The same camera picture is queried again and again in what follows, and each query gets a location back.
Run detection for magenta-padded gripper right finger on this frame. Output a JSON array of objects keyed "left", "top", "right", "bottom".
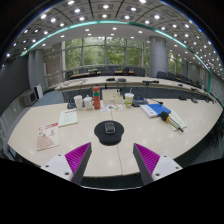
[{"left": 132, "top": 143, "right": 184, "bottom": 186}]

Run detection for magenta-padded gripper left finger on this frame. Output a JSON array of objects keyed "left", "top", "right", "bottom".
[{"left": 40, "top": 142, "right": 93, "bottom": 186}]

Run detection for black computer mouse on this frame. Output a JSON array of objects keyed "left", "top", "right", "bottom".
[{"left": 104, "top": 121, "right": 116, "bottom": 135}]

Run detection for black mouse pad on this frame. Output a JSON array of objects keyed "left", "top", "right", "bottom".
[{"left": 93, "top": 119, "right": 125, "bottom": 147}]

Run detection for red and white leaflet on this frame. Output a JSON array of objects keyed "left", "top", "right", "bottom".
[{"left": 36, "top": 121, "right": 61, "bottom": 152}]

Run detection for white paper booklet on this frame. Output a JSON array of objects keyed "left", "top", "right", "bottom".
[{"left": 57, "top": 108, "right": 79, "bottom": 128}]

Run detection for blue and white book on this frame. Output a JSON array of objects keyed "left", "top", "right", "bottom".
[{"left": 139, "top": 103, "right": 172, "bottom": 119}]

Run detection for cream booklet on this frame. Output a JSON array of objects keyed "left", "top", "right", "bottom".
[{"left": 168, "top": 109, "right": 188, "bottom": 131}]

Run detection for tall white paper cup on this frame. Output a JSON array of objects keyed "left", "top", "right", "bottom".
[{"left": 73, "top": 94, "right": 84, "bottom": 112}]

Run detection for dark desk microphone console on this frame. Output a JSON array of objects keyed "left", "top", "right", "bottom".
[{"left": 132, "top": 96, "right": 149, "bottom": 108}]

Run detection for colourful sticker sheet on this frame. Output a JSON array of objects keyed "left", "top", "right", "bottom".
[{"left": 100, "top": 103, "right": 124, "bottom": 113}]

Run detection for green printed paper cup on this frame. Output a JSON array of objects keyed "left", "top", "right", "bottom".
[{"left": 123, "top": 92, "right": 135, "bottom": 109}]

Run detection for red thermos bottle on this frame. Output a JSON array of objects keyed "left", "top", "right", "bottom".
[{"left": 92, "top": 85, "right": 102, "bottom": 111}]

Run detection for white cardboard box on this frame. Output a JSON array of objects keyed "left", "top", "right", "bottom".
[{"left": 101, "top": 88, "right": 125, "bottom": 106}]

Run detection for group of dark chairs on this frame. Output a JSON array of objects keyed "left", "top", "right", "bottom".
[{"left": 64, "top": 65, "right": 208, "bottom": 92}]

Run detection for ceiling spot lights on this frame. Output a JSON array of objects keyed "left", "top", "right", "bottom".
[{"left": 4, "top": 0, "right": 223, "bottom": 73}]

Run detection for black foam microphone orange ring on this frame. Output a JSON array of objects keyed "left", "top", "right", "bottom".
[{"left": 159, "top": 110, "right": 185, "bottom": 133}]

